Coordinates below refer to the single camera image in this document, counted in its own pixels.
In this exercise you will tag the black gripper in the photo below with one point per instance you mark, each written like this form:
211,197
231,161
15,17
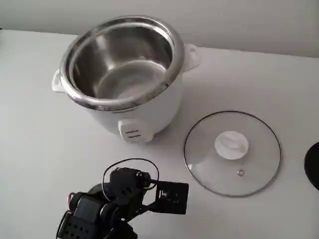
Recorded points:
119,177

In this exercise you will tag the glass lid with white knob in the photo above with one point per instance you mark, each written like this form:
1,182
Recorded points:
230,145

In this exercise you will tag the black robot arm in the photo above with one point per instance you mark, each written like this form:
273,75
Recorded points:
84,206

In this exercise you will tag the white electric rice cooker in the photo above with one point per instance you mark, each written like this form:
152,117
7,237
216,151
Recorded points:
162,112

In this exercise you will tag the stainless steel inner pot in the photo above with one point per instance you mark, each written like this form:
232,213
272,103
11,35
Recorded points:
119,54

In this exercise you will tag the black round object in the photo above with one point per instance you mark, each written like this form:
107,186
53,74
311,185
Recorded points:
313,166

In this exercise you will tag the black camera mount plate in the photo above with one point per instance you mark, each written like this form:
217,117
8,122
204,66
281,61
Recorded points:
179,206

